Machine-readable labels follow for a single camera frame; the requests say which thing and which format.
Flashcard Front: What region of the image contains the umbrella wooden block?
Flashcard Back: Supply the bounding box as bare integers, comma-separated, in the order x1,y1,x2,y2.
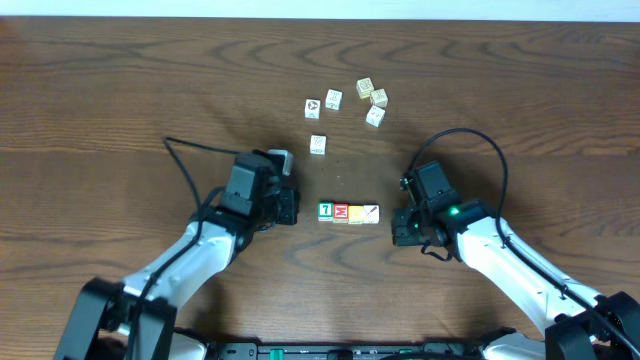
325,89,343,110

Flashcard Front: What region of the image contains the yellow side wooden block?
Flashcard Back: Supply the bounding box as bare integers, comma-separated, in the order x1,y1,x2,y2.
356,77,375,99

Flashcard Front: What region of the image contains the W wooden block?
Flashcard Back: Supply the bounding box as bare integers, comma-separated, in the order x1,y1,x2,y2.
309,135,327,155

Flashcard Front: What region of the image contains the green N wooden block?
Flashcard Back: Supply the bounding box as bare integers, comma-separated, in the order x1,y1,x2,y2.
365,105,386,127

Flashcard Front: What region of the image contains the hammer wooden block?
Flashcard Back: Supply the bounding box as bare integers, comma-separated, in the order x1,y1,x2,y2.
363,204,380,224

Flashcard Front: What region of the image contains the ball A wooden block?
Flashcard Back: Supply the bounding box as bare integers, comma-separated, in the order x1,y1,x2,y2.
304,99,321,119

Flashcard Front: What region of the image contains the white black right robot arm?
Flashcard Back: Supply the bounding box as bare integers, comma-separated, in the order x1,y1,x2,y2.
392,162,639,359

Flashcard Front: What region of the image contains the yellow top wooden block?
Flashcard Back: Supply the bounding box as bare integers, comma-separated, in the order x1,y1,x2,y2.
348,205,365,224

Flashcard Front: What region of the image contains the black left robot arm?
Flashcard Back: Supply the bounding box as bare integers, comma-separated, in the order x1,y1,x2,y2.
55,149,300,359

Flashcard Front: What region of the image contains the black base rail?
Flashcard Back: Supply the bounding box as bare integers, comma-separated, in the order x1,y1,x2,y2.
205,342,483,360

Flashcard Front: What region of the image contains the red M wooden block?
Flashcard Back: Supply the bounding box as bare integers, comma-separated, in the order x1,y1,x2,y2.
333,203,349,223

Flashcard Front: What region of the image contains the green 7 wooden block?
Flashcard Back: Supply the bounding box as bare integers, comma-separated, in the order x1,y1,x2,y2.
318,202,334,222

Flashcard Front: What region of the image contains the red side wooden block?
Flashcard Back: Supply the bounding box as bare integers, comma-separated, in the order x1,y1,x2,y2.
370,89,389,108

